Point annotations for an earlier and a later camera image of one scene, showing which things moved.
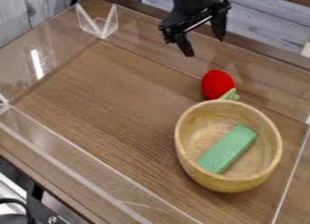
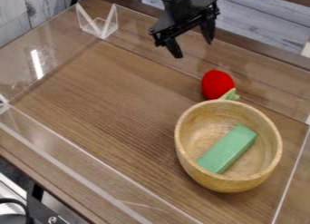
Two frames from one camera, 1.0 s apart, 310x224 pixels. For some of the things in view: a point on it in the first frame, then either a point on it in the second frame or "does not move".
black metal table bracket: [40, 213] does not move
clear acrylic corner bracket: [100, 27] does not move
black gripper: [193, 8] -> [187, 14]
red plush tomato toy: [219, 86] does not move
